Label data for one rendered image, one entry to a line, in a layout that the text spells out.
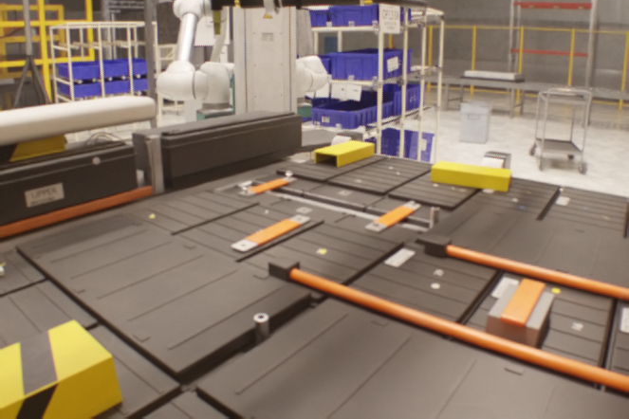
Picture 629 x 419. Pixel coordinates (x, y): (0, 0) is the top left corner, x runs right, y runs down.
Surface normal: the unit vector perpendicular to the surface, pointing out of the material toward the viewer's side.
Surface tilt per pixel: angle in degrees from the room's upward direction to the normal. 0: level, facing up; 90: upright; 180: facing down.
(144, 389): 0
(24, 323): 0
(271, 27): 90
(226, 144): 90
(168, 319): 0
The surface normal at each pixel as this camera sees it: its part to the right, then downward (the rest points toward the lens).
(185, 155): 0.79, 0.17
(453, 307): 0.00, -0.96
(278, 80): 0.52, 0.24
